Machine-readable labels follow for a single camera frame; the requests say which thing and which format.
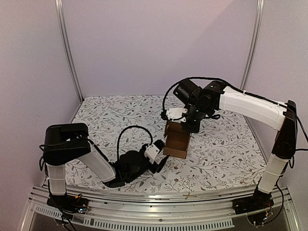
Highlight brown cardboard box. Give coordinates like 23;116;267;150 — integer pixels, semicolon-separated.
164;121;191;159

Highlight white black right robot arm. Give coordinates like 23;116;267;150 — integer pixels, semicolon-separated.
167;78;297;210

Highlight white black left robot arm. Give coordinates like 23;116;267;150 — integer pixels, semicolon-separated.
40;123;169;209

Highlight floral patterned table mat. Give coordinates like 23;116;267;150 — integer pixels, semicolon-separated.
73;95;266;193

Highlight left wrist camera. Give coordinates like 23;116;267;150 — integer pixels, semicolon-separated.
144;139;165;164

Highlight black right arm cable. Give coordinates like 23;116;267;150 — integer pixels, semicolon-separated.
162;77;231;114

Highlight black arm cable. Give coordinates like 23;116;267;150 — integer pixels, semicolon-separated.
162;77;231;114
116;125;154;159

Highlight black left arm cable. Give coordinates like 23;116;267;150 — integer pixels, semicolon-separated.
116;125;154;159

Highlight aluminium front rail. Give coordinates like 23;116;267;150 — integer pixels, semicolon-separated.
23;185;299;231

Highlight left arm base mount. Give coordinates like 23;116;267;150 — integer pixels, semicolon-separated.
47;191;89;214

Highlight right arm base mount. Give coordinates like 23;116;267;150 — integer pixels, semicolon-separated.
232;190;274;226

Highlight right aluminium frame post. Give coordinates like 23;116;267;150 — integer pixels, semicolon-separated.
240;0;264;90

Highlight aluminium frame post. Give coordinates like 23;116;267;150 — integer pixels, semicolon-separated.
54;0;84;103
240;0;264;90

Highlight left aluminium frame post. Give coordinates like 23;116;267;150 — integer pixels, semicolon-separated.
54;0;84;103

